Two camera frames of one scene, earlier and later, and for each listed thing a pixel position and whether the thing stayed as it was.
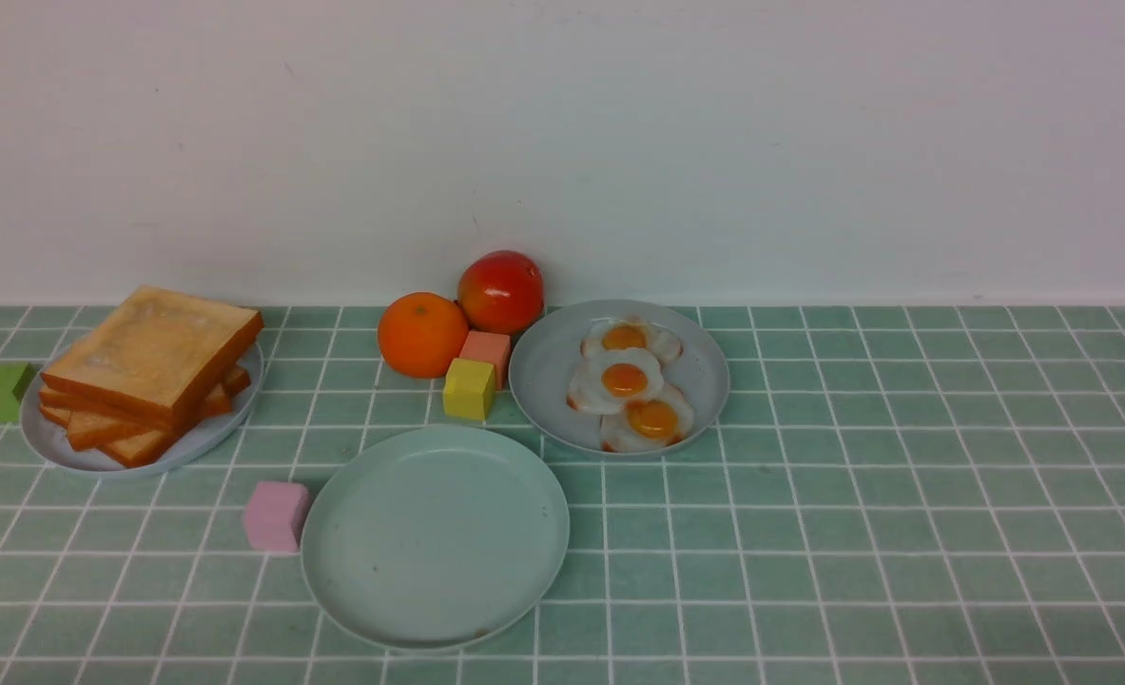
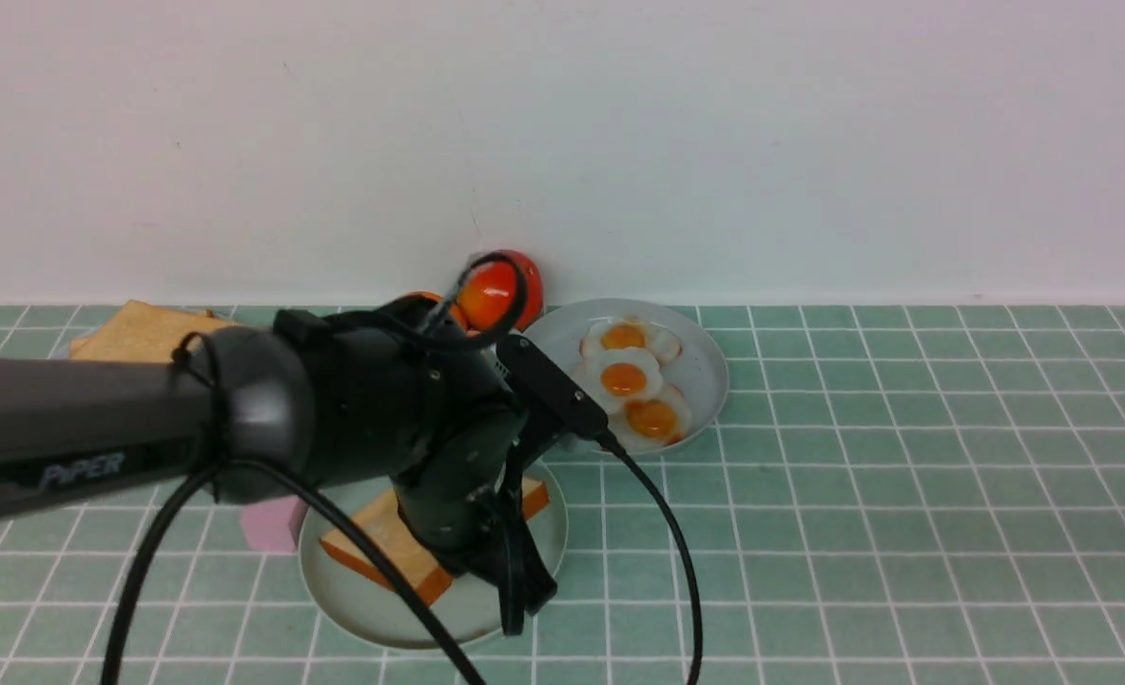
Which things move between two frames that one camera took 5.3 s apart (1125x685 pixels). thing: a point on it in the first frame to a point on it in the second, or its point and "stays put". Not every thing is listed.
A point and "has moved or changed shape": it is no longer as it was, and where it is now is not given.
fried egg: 614,379 stays put
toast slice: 234,380 has moved or changed shape
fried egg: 649,423 stays put
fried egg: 633,333 stays put
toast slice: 149,353 to 383,523
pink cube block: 275,516 stays put
